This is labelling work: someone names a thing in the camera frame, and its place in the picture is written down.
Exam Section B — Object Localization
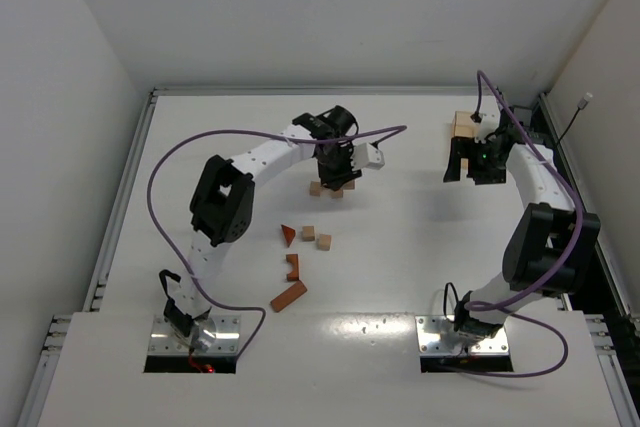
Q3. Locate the aluminium table frame rail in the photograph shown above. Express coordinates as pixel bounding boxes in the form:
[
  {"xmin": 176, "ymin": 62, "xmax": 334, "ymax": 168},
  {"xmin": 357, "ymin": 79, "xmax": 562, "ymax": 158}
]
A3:
[{"xmin": 152, "ymin": 85, "xmax": 477, "ymax": 97}]

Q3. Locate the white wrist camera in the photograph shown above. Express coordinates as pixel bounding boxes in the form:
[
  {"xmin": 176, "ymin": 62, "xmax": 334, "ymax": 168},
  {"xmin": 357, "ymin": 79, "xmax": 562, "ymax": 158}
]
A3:
[
  {"xmin": 474, "ymin": 114, "xmax": 500, "ymax": 142},
  {"xmin": 351, "ymin": 143, "xmax": 385, "ymax": 171}
]

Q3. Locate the black cable with white plug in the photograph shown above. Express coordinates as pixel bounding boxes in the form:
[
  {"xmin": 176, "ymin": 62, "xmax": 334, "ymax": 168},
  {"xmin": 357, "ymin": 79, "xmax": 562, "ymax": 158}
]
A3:
[{"xmin": 542, "ymin": 92, "xmax": 594, "ymax": 168}]

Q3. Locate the translucent orange plastic box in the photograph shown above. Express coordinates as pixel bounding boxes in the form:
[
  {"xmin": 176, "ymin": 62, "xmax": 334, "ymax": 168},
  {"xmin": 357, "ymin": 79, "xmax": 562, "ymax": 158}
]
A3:
[{"xmin": 451, "ymin": 111, "xmax": 476, "ymax": 171}]

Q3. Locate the metal base plate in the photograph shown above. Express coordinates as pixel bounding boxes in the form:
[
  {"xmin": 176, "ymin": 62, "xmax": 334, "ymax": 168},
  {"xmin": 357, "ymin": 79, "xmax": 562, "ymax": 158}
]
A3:
[
  {"xmin": 415, "ymin": 315, "xmax": 510, "ymax": 360},
  {"xmin": 147, "ymin": 315, "xmax": 241, "ymax": 357}
]

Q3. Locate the light wood cube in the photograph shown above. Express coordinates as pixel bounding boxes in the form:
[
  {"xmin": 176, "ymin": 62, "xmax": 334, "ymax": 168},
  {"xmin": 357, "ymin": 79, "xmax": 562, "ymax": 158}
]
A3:
[
  {"xmin": 301, "ymin": 226, "xmax": 316, "ymax": 242},
  {"xmin": 309, "ymin": 181, "xmax": 323, "ymax": 197},
  {"xmin": 317, "ymin": 234, "xmax": 332, "ymax": 251}
]

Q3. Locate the light long wood block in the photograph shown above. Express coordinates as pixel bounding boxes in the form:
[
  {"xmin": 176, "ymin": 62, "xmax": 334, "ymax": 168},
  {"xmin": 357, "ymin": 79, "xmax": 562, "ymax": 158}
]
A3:
[{"xmin": 329, "ymin": 189, "xmax": 344, "ymax": 199}]

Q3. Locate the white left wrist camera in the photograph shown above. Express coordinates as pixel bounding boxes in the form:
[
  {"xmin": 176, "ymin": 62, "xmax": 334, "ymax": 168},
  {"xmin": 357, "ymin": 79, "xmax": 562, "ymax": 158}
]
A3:
[{"xmin": 351, "ymin": 143, "xmax": 385, "ymax": 171}]

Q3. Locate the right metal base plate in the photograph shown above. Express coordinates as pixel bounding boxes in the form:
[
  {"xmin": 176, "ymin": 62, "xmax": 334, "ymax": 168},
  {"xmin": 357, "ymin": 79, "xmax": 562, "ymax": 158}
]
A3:
[{"xmin": 415, "ymin": 315, "xmax": 510, "ymax": 360}]

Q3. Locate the red-brown triangle wood block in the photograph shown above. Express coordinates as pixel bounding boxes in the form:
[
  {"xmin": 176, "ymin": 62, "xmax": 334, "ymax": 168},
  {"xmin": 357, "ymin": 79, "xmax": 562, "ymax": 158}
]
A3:
[{"xmin": 281, "ymin": 224, "xmax": 296, "ymax": 248}]

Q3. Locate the red-brown arch wood block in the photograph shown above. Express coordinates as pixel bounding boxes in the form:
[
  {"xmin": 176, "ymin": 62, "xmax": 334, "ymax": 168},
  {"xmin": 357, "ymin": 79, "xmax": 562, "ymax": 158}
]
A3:
[{"xmin": 285, "ymin": 254, "xmax": 300, "ymax": 282}]

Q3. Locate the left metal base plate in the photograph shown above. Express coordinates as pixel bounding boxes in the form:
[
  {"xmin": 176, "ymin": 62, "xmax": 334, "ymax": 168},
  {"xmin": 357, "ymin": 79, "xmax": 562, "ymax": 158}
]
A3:
[{"xmin": 147, "ymin": 315, "xmax": 241, "ymax": 357}]

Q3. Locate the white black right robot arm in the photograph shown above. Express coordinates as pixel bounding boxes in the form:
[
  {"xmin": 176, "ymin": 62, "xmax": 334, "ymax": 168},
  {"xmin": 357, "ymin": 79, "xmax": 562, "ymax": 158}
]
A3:
[{"xmin": 444, "ymin": 111, "xmax": 601, "ymax": 339}]

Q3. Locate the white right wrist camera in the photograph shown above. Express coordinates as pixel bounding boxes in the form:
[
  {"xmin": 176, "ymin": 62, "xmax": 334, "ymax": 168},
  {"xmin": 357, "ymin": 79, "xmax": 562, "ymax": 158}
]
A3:
[{"xmin": 474, "ymin": 114, "xmax": 500, "ymax": 142}]

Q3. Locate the red-brown long wood block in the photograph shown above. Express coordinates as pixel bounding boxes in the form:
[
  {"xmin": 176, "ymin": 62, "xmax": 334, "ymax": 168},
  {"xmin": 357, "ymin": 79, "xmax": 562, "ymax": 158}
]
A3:
[{"xmin": 270, "ymin": 281, "xmax": 307, "ymax": 312}]

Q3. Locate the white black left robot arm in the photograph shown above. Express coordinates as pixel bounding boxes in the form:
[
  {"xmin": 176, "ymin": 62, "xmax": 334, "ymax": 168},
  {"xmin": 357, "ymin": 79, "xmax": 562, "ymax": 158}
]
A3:
[{"xmin": 146, "ymin": 105, "xmax": 363, "ymax": 332}]

